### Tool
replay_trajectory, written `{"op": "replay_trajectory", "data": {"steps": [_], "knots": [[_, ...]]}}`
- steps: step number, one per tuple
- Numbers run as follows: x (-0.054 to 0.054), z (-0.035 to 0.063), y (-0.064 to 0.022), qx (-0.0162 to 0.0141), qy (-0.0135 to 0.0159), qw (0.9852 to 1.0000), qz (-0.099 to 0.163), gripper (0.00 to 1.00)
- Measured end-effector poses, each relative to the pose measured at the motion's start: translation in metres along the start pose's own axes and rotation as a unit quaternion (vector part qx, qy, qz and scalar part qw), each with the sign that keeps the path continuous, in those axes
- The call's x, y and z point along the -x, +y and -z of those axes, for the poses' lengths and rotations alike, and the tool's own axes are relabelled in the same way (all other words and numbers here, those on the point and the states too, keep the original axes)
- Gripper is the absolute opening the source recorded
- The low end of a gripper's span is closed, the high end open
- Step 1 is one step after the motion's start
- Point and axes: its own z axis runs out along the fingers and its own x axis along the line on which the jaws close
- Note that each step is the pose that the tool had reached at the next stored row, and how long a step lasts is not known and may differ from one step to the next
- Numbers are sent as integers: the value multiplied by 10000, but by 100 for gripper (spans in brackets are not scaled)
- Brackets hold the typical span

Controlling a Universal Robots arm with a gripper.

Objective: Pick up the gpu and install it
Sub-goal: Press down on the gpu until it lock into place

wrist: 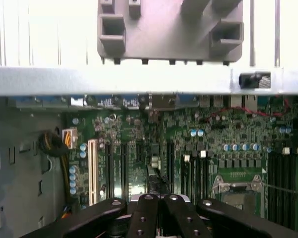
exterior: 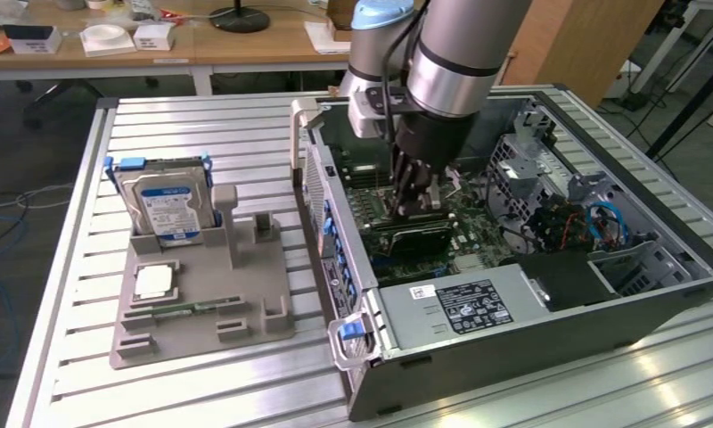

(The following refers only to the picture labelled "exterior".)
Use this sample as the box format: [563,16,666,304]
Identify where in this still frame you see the grey printed parts rack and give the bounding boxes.
[107,183,299,371]

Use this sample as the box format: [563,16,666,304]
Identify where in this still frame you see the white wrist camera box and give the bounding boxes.
[348,86,398,140]

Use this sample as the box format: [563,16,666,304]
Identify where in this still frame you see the black round lamp base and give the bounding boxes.
[208,0,274,34]

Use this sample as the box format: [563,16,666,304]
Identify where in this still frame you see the wooden cabinet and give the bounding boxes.
[493,0,667,108]

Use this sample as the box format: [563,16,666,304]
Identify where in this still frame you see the hard disk in blue carrier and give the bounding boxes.
[104,153,226,249]

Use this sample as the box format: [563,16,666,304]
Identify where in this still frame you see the CPU socket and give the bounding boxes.
[379,185,398,218]

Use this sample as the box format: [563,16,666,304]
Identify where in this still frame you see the metal socket cover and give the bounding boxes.
[426,167,462,210]

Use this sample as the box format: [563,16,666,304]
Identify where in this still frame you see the white box with dark top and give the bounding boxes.
[3,24,64,55]

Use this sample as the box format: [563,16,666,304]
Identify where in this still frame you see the brown cardboard box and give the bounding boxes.
[326,0,362,32]

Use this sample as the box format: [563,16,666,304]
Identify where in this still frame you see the wooden desk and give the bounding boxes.
[0,0,521,97]

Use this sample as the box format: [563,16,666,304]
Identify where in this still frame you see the black chair base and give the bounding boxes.
[20,79,106,130]

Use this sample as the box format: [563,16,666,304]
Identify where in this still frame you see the open black PC case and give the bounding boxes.
[290,84,713,423]

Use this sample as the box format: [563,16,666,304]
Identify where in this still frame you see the metal disk bay cage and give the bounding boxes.
[486,133,574,215]

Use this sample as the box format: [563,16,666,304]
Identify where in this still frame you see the white box with round insert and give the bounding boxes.
[79,24,139,58]

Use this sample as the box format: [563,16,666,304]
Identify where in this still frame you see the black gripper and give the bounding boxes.
[390,110,482,178]

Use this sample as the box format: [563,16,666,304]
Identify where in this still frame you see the blue floor cable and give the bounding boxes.
[0,195,28,380]

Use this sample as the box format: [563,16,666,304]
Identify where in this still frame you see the white papers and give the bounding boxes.
[304,21,354,55]

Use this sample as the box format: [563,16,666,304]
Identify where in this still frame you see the green motherboard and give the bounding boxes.
[336,149,517,289]

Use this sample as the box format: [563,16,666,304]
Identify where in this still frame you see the silver CPU chip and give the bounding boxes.
[132,265,178,301]

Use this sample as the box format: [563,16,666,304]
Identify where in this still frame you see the small white labelled box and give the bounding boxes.
[132,22,178,52]

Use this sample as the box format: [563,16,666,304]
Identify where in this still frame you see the blue disk wire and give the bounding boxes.
[587,200,633,251]

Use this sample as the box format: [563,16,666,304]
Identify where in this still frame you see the black installed RAM stick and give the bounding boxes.
[368,215,458,233]

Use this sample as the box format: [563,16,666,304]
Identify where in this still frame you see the green RAM stick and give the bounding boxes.
[151,300,223,316]

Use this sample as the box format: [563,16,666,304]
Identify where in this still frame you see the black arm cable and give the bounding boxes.
[382,0,434,140]

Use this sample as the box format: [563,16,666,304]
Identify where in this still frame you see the black Nvidia graphics card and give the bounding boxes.
[375,212,457,262]

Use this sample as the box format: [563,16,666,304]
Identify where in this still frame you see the grey power supply unit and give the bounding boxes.
[371,265,554,352]

